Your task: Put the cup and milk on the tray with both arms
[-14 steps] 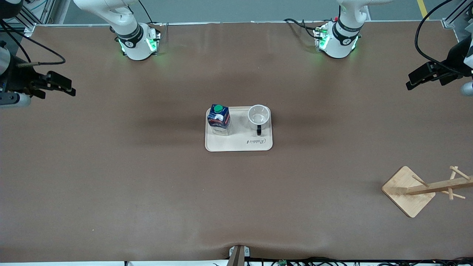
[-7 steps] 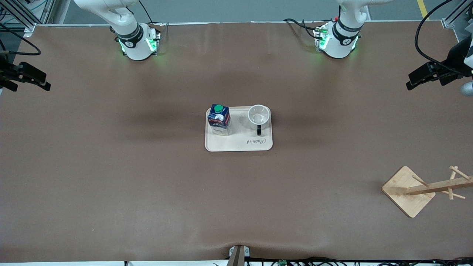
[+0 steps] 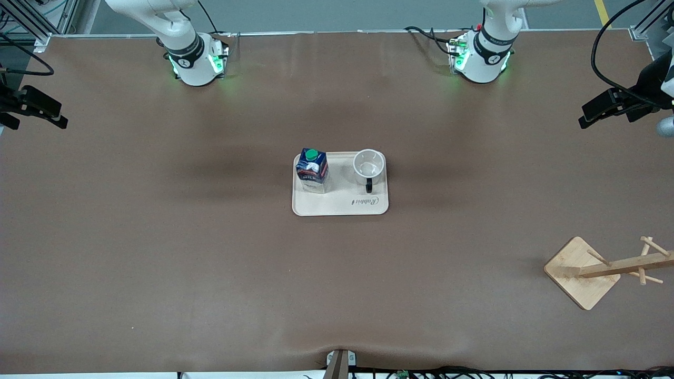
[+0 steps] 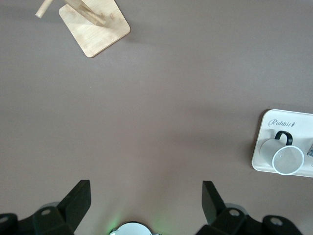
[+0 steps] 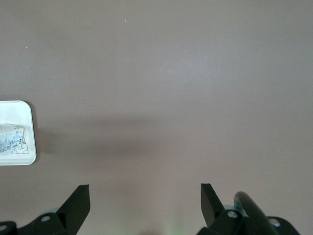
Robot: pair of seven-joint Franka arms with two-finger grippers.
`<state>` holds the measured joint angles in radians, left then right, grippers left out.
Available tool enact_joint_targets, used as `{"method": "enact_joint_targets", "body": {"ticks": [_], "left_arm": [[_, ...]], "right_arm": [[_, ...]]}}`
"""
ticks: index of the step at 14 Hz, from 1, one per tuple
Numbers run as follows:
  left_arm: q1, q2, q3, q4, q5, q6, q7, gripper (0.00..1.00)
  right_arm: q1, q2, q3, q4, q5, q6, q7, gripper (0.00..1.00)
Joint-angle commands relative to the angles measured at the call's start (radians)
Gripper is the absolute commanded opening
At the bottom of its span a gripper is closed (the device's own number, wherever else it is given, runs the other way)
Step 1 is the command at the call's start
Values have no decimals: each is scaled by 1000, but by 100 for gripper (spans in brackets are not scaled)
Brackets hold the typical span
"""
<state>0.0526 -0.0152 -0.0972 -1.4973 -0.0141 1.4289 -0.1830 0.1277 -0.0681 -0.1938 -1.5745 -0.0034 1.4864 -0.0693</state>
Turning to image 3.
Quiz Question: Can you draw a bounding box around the white smiley mug black handle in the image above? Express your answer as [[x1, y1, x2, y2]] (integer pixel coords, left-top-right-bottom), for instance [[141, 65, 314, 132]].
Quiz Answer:
[[352, 149, 386, 193]]

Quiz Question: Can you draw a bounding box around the blue milk carton green cap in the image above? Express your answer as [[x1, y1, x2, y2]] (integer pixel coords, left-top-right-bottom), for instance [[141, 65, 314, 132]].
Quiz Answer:
[[295, 147, 330, 195]]

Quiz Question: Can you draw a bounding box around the cream rectangular tray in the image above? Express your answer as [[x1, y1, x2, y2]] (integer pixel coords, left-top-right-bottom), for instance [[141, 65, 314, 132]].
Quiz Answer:
[[292, 151, 390, 217]]

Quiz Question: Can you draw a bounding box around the wooden mug tree stand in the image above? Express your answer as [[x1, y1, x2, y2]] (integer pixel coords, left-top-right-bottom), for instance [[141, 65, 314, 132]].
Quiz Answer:
[[543, 235, 674, 311]]

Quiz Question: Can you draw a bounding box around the brown table mat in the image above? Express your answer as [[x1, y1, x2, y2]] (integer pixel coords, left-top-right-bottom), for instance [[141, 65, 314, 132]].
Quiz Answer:
[[0, 31, 674, 375]]

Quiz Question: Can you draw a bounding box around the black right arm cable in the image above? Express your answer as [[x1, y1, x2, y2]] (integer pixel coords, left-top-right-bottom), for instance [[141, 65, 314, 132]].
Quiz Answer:
[[0, 33, 55, 76]]

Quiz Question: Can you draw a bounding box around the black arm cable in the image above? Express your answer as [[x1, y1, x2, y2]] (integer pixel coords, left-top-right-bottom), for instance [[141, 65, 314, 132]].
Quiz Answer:
[[0, 33, 55, 76], [590, 0, 665, 106]]

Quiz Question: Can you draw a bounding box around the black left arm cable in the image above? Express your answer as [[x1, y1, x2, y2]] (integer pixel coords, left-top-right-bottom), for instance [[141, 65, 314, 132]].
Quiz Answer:
[[590, 0, 665, 106]]

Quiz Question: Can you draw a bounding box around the aluminium frame corner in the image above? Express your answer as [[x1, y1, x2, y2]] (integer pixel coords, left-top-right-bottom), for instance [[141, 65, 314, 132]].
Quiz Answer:
[[0, 0, 81, 54], [629, 0, 674, 62]]

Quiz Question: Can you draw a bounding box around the black right base cable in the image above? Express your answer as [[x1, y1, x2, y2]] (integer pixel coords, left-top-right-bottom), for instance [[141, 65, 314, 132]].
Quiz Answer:
[[197, 0, 235, 41]]

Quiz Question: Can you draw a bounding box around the black base cable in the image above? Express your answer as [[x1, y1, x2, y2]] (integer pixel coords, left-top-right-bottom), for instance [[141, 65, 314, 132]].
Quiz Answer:
[[404, 26, 458, 56], [197, 0, 235, 41]]

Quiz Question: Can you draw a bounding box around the black left base cable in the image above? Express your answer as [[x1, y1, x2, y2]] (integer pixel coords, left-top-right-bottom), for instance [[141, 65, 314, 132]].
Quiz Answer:
[[404, 26, 458, 56]]

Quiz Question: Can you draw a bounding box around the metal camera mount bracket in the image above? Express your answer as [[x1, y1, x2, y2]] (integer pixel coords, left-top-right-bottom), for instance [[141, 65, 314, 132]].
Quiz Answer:
[[325, 349, 358, 379]]

